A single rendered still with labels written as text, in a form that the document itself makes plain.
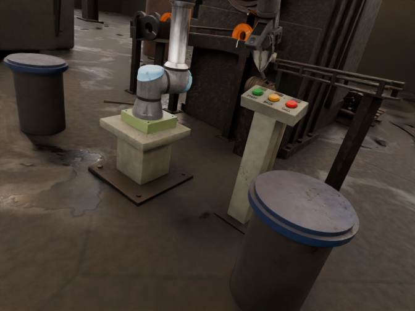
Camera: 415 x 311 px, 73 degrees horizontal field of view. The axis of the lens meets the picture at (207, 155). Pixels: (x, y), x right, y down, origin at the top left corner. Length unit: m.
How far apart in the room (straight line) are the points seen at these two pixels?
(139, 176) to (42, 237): 0.49
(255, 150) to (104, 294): 0.76
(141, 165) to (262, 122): 0.62
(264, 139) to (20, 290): 0.98
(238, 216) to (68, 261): 0.72
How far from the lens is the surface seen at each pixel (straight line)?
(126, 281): 1.09
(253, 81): 1.83
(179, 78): 1.39
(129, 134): 1.33
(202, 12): 2.40
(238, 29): 2.10
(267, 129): 1.14
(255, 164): 1.20
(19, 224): 1.34
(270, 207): 0.78
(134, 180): 1.49
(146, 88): 1.33
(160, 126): 1.38
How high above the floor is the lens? 0.86
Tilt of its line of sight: 27 degrees down
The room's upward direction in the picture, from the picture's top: 12 degrees clockwise
